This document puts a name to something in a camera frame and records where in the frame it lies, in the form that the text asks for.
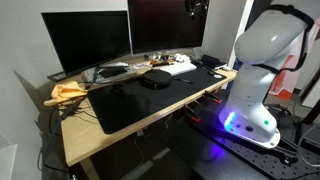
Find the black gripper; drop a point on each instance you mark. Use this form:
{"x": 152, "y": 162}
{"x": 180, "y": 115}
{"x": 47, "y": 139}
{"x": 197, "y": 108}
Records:
{"x": 197, "y": 2}

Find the round black zipper bag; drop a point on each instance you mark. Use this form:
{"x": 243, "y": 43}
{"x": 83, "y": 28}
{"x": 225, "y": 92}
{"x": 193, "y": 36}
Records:
{"x": 157, "y": 79}

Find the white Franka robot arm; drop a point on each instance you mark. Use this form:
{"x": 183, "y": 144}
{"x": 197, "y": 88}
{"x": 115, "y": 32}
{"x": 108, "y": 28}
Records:
{"x": 260, "y": 83}

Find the large white-framed monitor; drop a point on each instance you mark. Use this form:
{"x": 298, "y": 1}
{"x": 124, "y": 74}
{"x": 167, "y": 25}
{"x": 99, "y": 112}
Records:
{"x": 165, "y": 25}

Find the white crumpled packaging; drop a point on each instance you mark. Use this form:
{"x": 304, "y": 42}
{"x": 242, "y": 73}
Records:
{"x": 181, "y": 58}

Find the white keyboard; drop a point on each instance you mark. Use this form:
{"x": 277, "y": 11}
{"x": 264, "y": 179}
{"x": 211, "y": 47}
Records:
{"x": 177, "y": 68}

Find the small colourful desk clutter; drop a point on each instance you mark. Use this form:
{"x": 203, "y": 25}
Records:
{"x": 160, "y": 59}

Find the white charger adapter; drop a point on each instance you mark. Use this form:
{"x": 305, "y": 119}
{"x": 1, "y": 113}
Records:
{"x": 227, "y": 68}

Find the black pen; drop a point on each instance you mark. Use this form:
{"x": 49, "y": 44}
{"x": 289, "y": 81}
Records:
{"x": 183, "y": 80}

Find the stack of papers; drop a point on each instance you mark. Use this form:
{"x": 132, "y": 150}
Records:
{"x": 133, "y": 70}

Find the black pouch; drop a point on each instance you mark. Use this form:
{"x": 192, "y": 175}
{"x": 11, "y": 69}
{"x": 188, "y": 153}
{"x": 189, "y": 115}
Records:
{"x": 113, "y": 71}

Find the red and white banner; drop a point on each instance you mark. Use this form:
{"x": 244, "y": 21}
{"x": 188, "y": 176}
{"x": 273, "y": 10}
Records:
{"x": 283, "y": 73}

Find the black desk mat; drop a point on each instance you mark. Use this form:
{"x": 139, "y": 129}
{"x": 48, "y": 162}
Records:
{"x": 133, "y": 103}

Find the black-framed monitor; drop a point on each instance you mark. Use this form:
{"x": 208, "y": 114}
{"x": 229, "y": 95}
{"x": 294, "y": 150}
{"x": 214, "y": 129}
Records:
{"x": 86, "y": 40}

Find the yellow cloth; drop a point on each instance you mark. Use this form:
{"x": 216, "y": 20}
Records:
{"x": 65, "y": 91}

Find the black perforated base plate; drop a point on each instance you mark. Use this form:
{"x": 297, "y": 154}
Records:
{"x": 240, "y": 156}

